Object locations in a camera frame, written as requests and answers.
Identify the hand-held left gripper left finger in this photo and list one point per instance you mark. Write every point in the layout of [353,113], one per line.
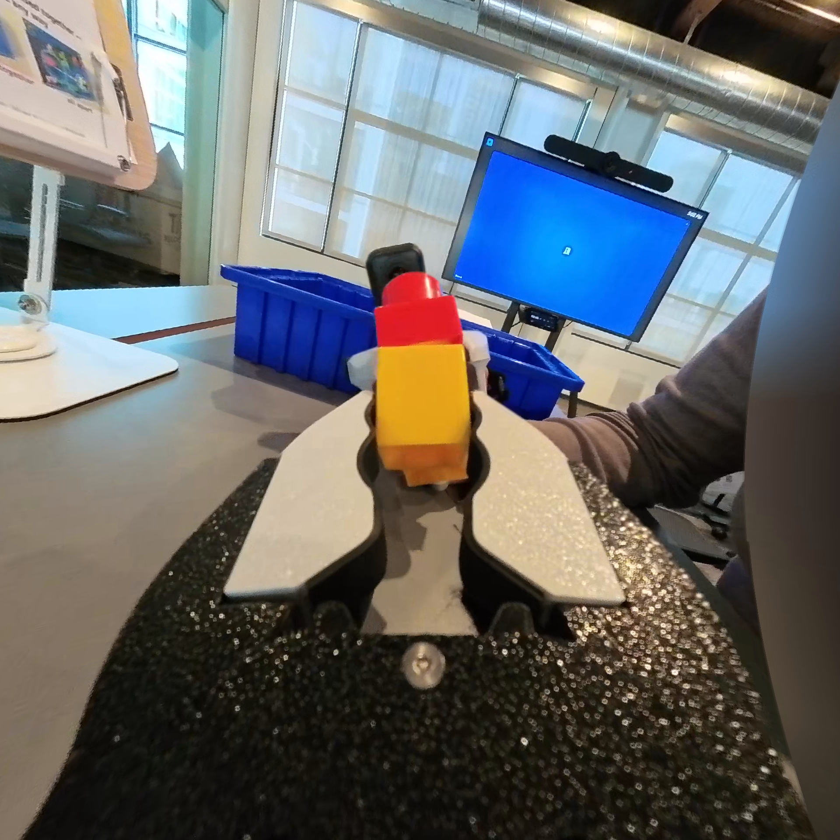
[308,518]

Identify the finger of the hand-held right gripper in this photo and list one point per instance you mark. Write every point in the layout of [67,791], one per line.
[362,373]
[476,351]

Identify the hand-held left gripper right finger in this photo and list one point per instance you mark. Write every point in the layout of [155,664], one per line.
[538,518]

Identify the red mega block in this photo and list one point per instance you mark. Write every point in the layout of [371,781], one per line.
[417,318]

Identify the yellow mega block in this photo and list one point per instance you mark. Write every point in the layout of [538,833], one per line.
[420,407]

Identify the blue plastic bin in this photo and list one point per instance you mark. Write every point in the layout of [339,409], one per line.
[302,328]

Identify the person's right forearm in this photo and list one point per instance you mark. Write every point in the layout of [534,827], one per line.
[663,433]

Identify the small black device under monitor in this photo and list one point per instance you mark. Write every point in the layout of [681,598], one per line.
[538,318]

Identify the large blue-screen monitor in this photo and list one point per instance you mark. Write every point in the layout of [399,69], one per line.
[571,243]

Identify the large grid window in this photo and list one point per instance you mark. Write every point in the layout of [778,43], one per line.
[328,131]

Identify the black webcam bar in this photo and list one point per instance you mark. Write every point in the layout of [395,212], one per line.
[610,164]

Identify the white board stand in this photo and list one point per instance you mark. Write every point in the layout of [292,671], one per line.
[79,367]

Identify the printed instruction sheet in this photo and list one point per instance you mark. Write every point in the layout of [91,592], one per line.
[59,85]

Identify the silver ceiling duct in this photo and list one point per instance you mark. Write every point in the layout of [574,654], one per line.
[656,52]

